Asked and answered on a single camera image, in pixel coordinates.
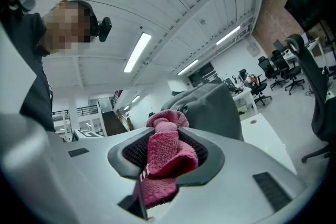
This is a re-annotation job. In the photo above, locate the long white desk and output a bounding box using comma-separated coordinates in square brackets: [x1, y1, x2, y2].
[272, 36, 336, 71]

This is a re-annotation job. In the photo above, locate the grey backpack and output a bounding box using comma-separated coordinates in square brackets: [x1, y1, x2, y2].
[160, 83, 244, 142]

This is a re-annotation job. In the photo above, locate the white office desk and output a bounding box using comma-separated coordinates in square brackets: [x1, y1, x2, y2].
[232, 86, 259, 115]

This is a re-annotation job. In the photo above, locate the person's head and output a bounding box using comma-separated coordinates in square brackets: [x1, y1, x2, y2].
[43, 0, 98, 55]

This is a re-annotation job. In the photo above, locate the long ceiling light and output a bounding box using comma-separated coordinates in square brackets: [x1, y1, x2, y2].
[123, 32, 152, 73]
[215, 25, 241, 46]
[177, 59, 200, 76]

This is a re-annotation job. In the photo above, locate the dark glass double door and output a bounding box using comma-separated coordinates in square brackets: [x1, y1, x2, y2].
[188, 62, 224, 86]

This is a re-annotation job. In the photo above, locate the person's black-clothed torso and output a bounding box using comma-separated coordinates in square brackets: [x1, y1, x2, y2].
[0, 12, 56, 132]

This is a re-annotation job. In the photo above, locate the black wall screen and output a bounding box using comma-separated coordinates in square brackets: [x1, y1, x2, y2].
[285, 0, 326, 32]

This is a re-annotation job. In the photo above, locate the black metal railing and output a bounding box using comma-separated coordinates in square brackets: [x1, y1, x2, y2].
[52, 104, 100, 118]

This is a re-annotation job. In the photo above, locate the black desk monitor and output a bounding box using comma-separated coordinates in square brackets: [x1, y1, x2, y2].
[223, 77, 237, 90]

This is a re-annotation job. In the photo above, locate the dark wooden staircase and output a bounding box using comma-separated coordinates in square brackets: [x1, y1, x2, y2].
[101, 109, 130, 137]

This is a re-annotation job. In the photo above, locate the white wall notice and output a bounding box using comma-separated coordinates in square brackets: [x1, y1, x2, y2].
[246, 43, 259, 57]

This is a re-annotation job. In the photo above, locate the black high-back office chair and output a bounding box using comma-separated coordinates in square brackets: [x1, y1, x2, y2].
[285, 33, 336, 164]

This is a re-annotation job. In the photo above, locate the pink cloth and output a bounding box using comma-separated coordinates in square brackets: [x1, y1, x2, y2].
[140, 110, 200, 209]

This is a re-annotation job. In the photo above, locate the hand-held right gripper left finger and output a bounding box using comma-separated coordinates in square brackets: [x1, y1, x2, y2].
[48, 127, 155, 224]

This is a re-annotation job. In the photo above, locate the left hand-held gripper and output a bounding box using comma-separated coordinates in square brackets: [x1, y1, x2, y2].
[70, 127, 107, 143]

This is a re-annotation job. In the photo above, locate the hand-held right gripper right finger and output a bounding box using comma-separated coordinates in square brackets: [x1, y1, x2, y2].
[147, 127, 307, 224]

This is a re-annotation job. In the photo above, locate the black head-mounted camera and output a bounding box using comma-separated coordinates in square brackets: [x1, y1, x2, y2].
[97, 16, 113, 42]

